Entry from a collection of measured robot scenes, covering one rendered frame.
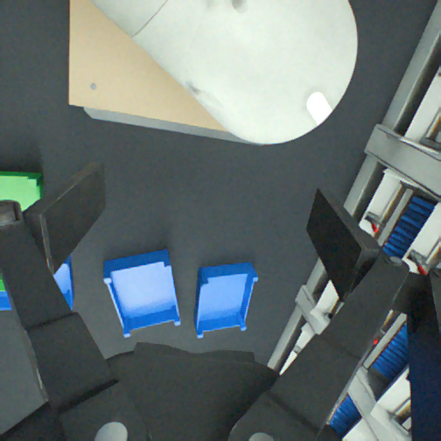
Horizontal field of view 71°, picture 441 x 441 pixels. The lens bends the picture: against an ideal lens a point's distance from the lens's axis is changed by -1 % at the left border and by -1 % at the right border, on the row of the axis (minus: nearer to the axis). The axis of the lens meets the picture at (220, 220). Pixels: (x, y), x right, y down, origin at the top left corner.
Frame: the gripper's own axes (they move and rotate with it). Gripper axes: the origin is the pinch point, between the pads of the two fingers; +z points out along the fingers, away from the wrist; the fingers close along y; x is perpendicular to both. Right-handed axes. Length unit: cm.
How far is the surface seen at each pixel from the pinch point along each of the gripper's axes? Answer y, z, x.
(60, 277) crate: -43, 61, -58
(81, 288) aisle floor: -38, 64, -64
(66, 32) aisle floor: -33, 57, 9
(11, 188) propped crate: -49, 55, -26
